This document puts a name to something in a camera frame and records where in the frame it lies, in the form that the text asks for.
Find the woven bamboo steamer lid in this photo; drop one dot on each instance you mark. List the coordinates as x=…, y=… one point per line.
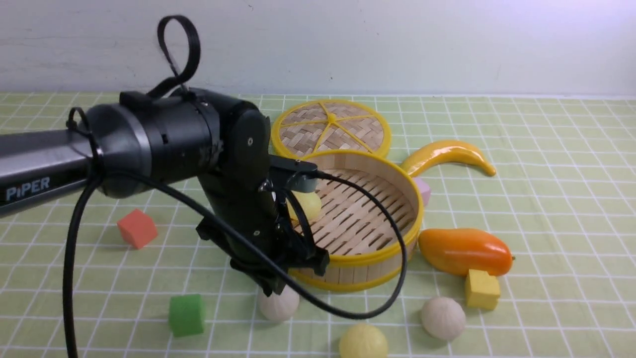
x=330, y=124

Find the green checkered tablecloth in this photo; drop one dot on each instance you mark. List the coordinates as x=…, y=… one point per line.
x=563, y=200

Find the pale yellow bun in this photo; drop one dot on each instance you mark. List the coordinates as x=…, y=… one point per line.
x=363, y=341
x=310, y=203

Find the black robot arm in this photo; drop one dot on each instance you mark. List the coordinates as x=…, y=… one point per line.
x=128, y=147

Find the pink foam block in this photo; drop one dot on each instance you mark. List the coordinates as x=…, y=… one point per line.
x=424, y=190

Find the yellow foam cube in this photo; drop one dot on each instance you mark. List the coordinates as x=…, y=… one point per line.
x=482, y=290

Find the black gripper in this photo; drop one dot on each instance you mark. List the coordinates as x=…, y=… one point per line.
x=254, y=200

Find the green foam cube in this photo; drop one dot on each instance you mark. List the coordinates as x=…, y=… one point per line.
x=186, y=315

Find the red foam cube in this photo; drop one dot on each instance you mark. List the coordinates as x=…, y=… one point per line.
x=137, y=229

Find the white bun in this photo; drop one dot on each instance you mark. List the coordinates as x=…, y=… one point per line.
x=443, y=318
x=278, y=307

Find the orange toy mango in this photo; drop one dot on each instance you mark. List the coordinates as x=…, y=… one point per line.
x=456, y=251

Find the yellow toy banana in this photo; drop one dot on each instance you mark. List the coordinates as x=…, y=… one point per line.
x=446, y=151

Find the bamboo steamer tray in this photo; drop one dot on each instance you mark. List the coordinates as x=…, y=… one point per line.
x=363, y=247

